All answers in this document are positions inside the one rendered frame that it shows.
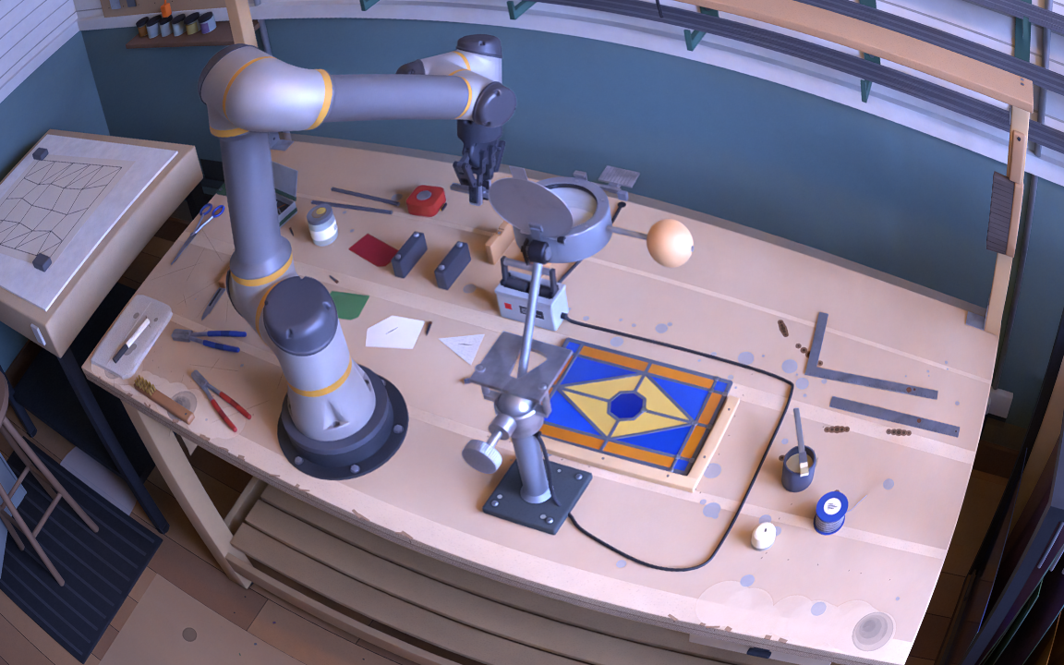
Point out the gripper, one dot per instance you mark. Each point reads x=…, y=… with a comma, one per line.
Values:
x=480, y=143

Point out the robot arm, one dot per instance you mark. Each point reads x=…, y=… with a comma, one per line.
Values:
x=259, y=175

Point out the grey round lamp cover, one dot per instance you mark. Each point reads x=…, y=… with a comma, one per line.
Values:
x=532, y=208

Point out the grey metal rest plate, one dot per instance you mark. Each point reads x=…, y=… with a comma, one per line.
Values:
x=500, y=365

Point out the grey magnifier lamp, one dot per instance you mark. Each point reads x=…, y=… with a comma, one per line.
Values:
x=532, y=443

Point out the blue yellow leaded glass panel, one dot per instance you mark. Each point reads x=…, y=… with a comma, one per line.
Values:
x=629, y=406

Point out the grey clamp knob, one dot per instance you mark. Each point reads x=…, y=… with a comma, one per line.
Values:
x=481, y=454

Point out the wooden panel board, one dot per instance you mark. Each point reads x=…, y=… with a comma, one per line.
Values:
x=715, y=454

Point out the red tape measure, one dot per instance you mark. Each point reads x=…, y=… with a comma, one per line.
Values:
x=426, y=200

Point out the small wooden block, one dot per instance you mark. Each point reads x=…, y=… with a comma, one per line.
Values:
x=498, y=245

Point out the dark grey block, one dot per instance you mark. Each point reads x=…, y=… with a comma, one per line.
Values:
x=453, y=266
x=409, y=255

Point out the grey lead came strip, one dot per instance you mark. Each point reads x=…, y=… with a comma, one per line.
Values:
x=364, y=196
x=352, y=207

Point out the red glass piece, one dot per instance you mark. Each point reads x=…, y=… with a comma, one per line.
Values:
x=373, y=250

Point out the grey flat metal brush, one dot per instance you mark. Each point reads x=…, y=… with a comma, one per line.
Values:
x=620, y=177

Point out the white jar with dark lid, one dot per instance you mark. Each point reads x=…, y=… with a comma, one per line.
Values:
x=321, y=227

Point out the white triangular glass piece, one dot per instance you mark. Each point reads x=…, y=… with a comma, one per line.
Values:
x=465, y=346

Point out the white four-sided glass piece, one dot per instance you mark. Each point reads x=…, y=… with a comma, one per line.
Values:
x=395, y=332

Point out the green glass piece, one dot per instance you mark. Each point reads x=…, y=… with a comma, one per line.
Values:
x=352, y=305

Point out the tan ball counterweight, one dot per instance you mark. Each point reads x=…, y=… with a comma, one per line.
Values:
x=671, y=243

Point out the dark glass cutter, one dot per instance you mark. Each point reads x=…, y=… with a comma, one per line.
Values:
x=213, y=301

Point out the pale shallow tray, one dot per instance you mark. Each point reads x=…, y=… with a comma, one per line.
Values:
x=149, y=325

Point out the white marker pen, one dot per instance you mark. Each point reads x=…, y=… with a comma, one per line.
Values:
x=132, y=338

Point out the grey steel square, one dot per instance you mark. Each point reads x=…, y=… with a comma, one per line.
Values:
x=816, y=356

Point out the white pattern paper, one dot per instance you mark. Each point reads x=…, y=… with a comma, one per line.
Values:
x=52, y=203

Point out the dark flux pot with brush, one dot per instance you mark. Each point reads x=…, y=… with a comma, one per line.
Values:
x=798, y=471

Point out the wooden light table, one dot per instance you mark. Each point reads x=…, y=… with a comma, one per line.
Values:
x=52, y=305

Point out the grey steel straightedge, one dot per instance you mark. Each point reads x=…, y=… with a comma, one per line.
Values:
x=892, y=416

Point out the blue solder spool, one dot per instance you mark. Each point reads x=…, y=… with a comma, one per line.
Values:
x=831, y=513

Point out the wooden workbench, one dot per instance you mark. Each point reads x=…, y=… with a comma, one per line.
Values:
x=864, y=554

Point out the dark striped floor mat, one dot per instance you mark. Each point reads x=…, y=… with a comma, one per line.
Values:
x=89, y=563

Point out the clear round glass disc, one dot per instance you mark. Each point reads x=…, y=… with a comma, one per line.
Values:
x=873, y=631

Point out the black switch lever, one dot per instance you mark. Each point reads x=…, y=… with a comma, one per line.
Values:
x=521, y=275

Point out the grey switch box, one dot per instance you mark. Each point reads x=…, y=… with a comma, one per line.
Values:
x=546, y=305

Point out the wooden wall shelf with jars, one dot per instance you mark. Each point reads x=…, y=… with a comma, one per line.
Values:
x=172, y=28

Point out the green wall rack with strips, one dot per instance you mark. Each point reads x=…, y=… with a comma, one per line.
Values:
x=938, y=65

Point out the wooden frame rack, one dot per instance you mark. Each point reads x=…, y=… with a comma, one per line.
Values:
x=1012, y=185

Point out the white wall socket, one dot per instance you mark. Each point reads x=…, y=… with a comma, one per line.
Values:
x=1000, y=403

